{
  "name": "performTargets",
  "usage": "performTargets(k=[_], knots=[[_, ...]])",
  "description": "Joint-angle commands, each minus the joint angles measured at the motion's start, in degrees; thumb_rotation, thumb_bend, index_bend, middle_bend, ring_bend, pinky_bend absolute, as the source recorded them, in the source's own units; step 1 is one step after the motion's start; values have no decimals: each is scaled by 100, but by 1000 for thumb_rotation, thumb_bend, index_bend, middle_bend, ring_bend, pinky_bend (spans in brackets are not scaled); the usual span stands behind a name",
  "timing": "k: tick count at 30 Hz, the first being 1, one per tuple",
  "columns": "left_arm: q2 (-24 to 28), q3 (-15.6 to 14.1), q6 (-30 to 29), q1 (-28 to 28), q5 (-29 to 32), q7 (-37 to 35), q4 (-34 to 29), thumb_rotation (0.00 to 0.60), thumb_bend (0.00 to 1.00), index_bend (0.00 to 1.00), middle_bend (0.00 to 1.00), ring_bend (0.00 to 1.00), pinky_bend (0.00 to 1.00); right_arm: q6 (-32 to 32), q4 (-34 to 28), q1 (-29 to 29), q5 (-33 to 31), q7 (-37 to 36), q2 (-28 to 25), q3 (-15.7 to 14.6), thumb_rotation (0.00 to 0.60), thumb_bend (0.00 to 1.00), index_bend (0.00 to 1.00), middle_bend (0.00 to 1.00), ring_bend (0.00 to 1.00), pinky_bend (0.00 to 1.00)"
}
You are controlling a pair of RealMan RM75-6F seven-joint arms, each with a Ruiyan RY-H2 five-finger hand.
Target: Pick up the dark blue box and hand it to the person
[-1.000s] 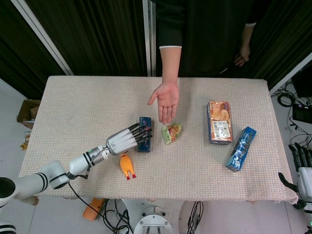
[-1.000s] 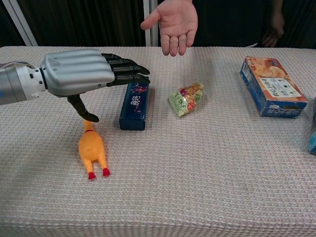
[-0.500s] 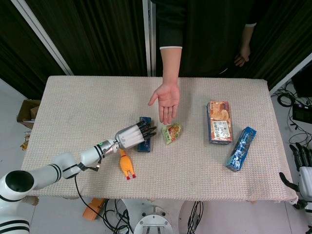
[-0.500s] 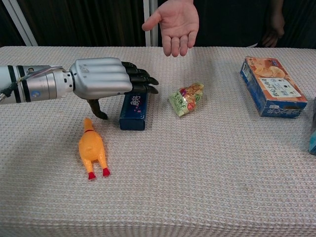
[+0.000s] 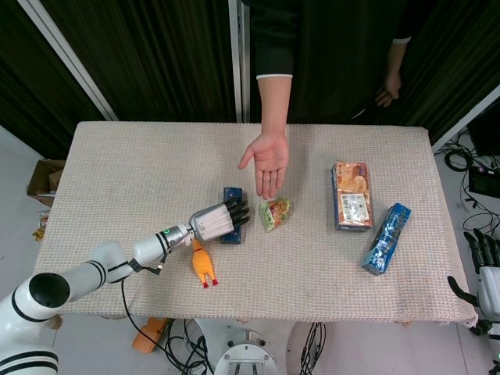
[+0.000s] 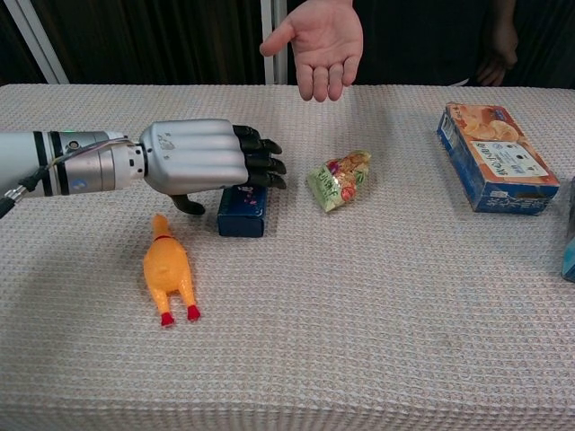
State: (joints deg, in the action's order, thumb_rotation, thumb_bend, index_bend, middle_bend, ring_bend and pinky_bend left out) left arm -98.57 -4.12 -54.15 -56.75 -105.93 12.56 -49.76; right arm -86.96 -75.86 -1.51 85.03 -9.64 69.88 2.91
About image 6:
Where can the yellow rubber chicken toy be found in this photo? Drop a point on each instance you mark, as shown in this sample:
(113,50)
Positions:
(168,269)

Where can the light blue snack box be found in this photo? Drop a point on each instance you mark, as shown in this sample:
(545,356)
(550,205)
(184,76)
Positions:
(570,251)

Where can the person's left forearm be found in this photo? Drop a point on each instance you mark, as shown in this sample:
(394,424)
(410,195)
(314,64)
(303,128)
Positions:
(503,10)

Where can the upright white frame pole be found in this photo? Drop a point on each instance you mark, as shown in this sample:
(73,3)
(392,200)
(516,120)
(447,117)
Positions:
(274,67)

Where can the green snack bag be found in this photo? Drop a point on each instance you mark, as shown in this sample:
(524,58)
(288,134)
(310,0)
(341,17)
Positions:
(339,182)

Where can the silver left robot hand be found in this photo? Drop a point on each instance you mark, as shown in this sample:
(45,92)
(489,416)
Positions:
(193,155)

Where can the beige woven tablecloth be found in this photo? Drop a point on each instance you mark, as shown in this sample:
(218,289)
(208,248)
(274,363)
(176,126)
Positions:
(314,336)

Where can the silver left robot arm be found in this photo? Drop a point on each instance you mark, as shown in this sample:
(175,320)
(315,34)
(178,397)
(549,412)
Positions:
(85,164)

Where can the orange and blue cracker box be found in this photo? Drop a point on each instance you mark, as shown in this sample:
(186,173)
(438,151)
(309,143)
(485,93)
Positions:
(498,157)

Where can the person's right hand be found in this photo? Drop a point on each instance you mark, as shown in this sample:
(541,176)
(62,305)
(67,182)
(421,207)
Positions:
(325,40)

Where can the slanted white frame pole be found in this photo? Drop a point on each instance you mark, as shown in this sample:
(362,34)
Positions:
(38,42)

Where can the dark curtain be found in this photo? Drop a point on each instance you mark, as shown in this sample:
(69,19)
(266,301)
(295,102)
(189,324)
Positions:
(157,40)

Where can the person's black clothed torso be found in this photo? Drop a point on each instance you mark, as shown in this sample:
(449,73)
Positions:
(404,40)

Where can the person's left hand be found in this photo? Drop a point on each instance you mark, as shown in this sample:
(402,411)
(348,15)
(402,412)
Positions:
(501,54)

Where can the navy floral box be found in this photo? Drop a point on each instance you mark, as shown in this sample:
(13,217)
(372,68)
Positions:
(242,215)

